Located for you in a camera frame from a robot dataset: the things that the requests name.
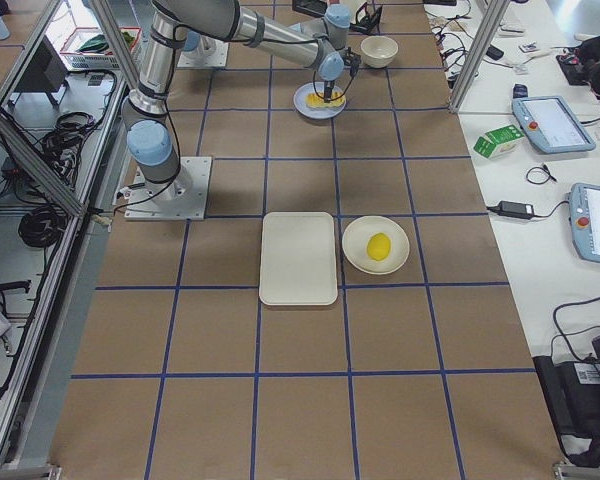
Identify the upper blue teach pendant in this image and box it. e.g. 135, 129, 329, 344
511, 96, 596, 154

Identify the cream plate in rack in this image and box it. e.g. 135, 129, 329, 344
340, 0, 367, 24

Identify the green white carton box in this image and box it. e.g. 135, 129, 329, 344
473, 124, 524, 159

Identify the aluminium frame post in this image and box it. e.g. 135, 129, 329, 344
449, 0, 510, 113

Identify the yellow lemon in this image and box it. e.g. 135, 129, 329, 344
366, 232, 392, 261

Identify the black power adapter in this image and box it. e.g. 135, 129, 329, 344
498, 201, 535, 220

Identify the black dish rack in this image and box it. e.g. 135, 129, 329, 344
292, 0, 382, 35

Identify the lower blue teach pendant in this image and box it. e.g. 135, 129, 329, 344
568, 183, 600, 263

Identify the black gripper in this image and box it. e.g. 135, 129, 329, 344
323, 80, 335, 103

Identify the cream bowl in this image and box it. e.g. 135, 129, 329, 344
360, 36, 399, 69

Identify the blue teach pendant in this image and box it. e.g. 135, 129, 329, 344
568, 183, 600, 263
511, 96, 596, 154

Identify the blue plate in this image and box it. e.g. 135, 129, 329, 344
293, 83, 346, 120

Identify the white rectangular tray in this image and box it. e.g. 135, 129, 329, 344
259, 212, 338, 307

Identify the cream round plate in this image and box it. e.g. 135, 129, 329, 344
342, 216, 411, 275

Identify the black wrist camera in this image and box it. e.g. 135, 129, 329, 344
343, 47, 361, 79

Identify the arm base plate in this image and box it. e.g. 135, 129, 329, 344
177, 40, 229, 70
124, 157, 212, 221

